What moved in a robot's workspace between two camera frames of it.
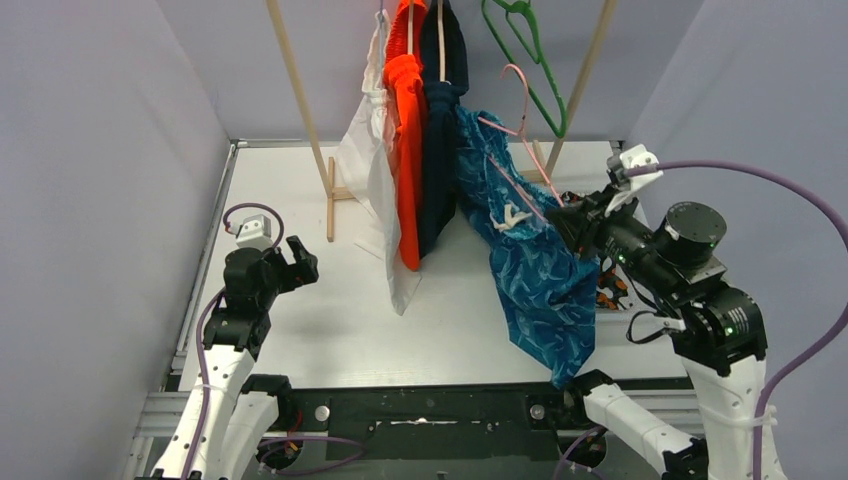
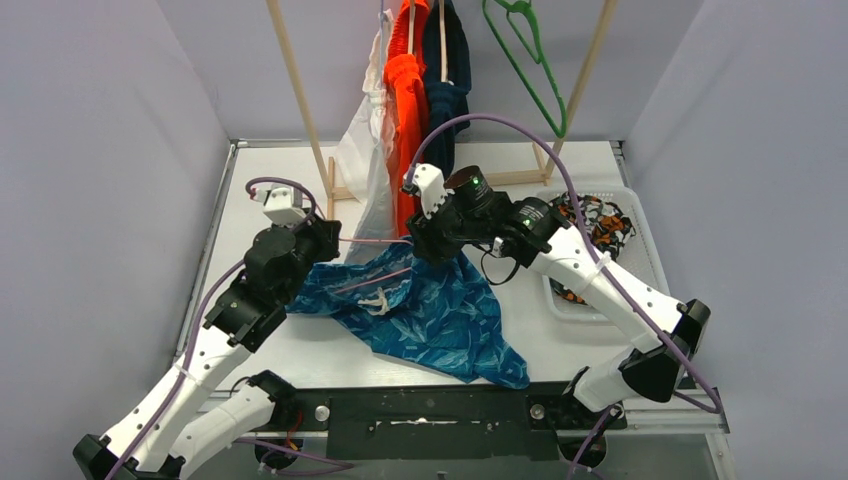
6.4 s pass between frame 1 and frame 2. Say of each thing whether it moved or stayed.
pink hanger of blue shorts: moved
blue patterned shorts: moved
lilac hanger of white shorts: stayed
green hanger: stayed
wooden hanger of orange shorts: stayed
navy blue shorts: stayed
